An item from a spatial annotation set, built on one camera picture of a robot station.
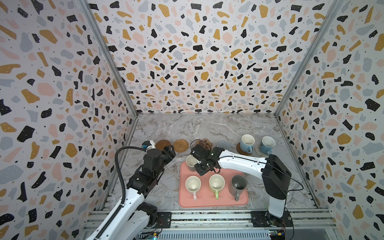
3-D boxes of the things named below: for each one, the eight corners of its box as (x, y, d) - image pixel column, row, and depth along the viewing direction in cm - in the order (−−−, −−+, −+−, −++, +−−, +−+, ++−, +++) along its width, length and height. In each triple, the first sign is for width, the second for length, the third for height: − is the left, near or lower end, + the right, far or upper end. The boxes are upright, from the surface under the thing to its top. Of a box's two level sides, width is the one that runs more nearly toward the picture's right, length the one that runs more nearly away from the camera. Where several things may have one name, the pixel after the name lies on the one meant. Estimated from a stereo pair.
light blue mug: (256, 153, 102) (261, 144, 93) (259, 144, 107) (264, 134, 98) (267, 158, 100) (273, 148, 91) (269, 148, 105) (276, 138, 96)
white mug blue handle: (237, 155, 101) (240, 145, 92) (240, 142, 108) (243, 132, 99) (248, 158, 99) (253, 149, 90) (251, 146, 106) (255, 136, 97)
